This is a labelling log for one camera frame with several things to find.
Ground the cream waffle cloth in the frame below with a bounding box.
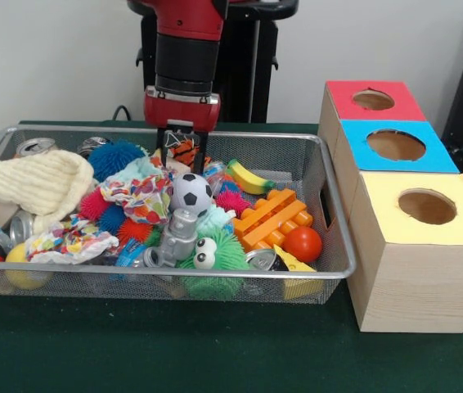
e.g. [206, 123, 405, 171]
[0, 148, 100, 232]

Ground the green fuzzy toy with eyes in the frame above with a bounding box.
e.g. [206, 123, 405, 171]
[176, 228, 250, 300]

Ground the orange plastic building block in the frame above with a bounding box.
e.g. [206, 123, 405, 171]
[234, 189, 314, 251]

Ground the black and white soccer ball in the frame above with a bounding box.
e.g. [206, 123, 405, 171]
[170, 173, 214, 216]

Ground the black cable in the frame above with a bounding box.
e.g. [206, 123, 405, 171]
[112, 104, 134, 123]

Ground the blue spiky ball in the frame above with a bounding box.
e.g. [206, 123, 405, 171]
[88, 141, 147, 183]

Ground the wire mesh bin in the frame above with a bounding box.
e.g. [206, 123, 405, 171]
[0, 124, 357, 306]

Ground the grey robot toy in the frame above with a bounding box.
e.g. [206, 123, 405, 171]
[144, 207, 203, 269]

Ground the crushed silver can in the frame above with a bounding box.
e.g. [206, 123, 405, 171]
[16, 138, 60, 158]

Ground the wooden box with three holes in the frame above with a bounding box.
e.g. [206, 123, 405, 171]
[317, 79, 463, 334]

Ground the yellow cheese wedge toy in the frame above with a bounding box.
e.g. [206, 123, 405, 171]
[272, 244, 324, 300]

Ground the red ball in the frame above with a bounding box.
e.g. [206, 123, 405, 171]
[283, 227, 323, 264]

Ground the orange striped tiger toy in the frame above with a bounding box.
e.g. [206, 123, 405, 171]
[166, 135, 213, 169]

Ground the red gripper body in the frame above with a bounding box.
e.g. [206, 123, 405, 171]
[143, 85, 222, 134]

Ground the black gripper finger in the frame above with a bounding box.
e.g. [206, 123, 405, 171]
[156, 127, 169, 158]
[196, 131, 210, 174]

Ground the yellow banana toy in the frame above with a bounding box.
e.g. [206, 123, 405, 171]
[227, 159, 276, 196]

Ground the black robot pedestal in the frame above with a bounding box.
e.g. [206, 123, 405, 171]
[128, 0, 299, 124]

